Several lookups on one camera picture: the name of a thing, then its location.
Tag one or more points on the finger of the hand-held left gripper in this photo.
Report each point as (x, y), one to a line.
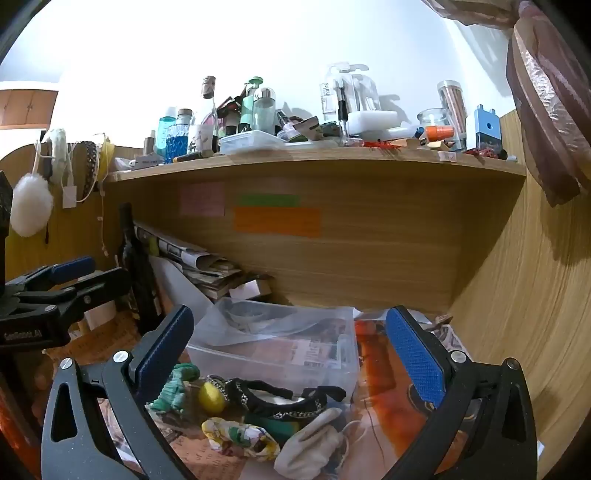
(101, 284)
(69, 270)

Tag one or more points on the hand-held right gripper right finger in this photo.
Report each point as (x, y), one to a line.
(415, 355)

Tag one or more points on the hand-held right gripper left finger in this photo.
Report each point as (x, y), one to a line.
(166, 350)

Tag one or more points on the green dinosaur toy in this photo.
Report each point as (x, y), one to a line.
(173, 390)

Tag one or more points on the yellow ball toy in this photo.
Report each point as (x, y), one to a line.
(212, 398)

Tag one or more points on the clear plastic box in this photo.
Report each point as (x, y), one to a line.
(277, 350)

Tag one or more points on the floral fabric scrunchie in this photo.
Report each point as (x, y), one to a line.
(240, 438)

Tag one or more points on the white cloth pouch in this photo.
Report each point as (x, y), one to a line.
(304, 447)

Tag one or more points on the orange plastic sheet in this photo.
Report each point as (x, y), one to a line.
(383, 369)

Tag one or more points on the dark wine bottle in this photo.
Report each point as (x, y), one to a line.
(138, 277)

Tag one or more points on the white paper sheet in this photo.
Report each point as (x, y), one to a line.
(180, 286)

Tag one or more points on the white fluffy puff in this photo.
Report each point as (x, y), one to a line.
(30, 207)

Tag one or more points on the stack of newspapers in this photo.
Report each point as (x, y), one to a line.
(203, 272)

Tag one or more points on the small white cardboard box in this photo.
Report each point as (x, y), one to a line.
(249, 290)

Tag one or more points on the studded headband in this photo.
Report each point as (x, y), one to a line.
(91, 166)

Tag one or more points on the yellow hair band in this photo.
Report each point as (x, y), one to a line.
(107, 159)

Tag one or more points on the white fuzzy headband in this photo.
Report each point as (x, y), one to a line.
(58, 152)

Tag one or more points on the newspaper print tablecloth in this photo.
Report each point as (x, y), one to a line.
(207, 466)

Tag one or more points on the white toy plane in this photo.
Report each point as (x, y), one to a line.
(147, 161)

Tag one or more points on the pink sticky note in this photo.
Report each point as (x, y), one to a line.
(202, 199)

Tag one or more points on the wooden shelf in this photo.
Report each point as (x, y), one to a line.
(369, 207)

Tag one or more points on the black marker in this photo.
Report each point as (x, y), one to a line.
(194, 157)

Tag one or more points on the blue patterned glass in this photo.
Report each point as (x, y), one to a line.
(177, 145)

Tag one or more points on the blue mouthwash bottle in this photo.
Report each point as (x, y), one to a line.
(165, 131)

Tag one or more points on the orange sticky note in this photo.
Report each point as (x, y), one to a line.
(277, 222)

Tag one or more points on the white printed mug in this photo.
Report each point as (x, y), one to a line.
(201, 138)

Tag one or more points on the green sticky note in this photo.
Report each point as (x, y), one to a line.
(268, 200)

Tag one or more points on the white lidded plastic tray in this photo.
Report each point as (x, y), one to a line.
(251, 143)

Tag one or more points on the red feathery item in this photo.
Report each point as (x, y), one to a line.
(383, 146)

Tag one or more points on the clear bottle with foil top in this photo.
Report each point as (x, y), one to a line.
(208, 87)

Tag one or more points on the orange cap marker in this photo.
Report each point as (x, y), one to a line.
(438, 132)

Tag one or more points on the green pump bottle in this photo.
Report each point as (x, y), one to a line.
(247, 106)

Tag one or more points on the frosted bottle with silver cap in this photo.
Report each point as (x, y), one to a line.
(264, 113)

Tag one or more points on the white foam block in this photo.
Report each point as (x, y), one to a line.
(374, 122)

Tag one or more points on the glass jar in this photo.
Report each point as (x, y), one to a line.
(436, 117)

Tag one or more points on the blue box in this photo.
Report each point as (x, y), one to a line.
(487, 127)

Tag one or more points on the small spray bottle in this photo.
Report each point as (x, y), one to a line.
(285, 124)

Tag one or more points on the brown pouch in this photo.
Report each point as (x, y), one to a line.
(309, 128)

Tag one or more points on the clear tube with black cap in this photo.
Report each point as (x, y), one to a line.
(343, 115)

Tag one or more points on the clear pencil tube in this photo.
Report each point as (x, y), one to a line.
(455, 101)

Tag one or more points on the brown curtain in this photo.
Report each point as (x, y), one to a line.
(540, 115)

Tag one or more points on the clear toothbrush blister pack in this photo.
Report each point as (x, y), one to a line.
(360, 87)

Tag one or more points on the wooden wall cabinet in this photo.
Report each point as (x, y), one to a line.
(27, 108)

